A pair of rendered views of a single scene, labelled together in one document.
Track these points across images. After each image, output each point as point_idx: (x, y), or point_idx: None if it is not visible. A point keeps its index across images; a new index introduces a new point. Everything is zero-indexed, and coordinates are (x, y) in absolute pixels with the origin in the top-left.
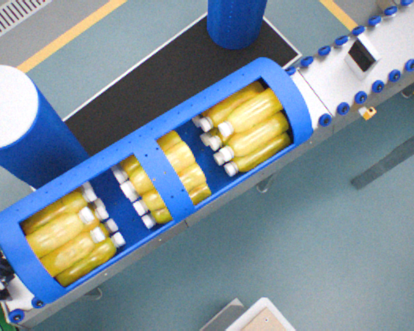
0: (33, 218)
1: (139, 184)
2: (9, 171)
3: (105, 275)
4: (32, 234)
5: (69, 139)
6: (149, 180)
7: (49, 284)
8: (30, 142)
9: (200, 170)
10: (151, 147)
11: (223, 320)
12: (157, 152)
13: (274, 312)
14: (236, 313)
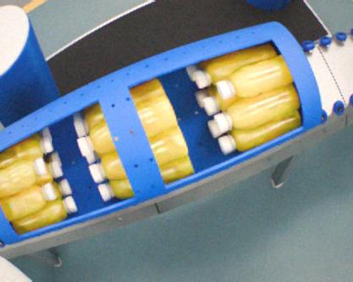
0: None
1: (99, 141)
2: None
3: (57, 239)
4: None
5: (44, 80)
6: (111, 139)
7: (5, 225)
8: (10, 78)
9: (182, 138)
10: (121, 96)
11: None
12: (127, 103)
13: None
14: None
